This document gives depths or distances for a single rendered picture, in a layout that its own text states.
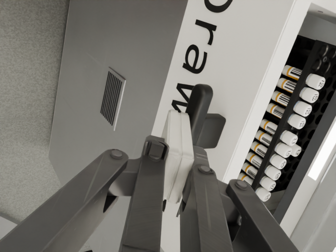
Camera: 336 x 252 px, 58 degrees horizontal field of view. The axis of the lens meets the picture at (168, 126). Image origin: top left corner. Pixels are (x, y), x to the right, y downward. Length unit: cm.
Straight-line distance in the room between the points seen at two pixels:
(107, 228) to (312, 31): 58
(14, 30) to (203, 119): 92
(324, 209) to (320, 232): 3
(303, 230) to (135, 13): 48
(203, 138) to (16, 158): 108
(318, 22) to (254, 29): 20
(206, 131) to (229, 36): 8
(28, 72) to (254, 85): 97
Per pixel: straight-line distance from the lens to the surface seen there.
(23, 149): 126
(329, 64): 35
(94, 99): 79
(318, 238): 37
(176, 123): 19
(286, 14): 22
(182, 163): 16
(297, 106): 33
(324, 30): 44
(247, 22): 24
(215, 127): 24
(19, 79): 114
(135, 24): 64
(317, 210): 35
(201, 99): 21
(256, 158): 36
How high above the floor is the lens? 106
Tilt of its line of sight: 46 degrees down
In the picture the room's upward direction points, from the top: 130 degrees clockwise
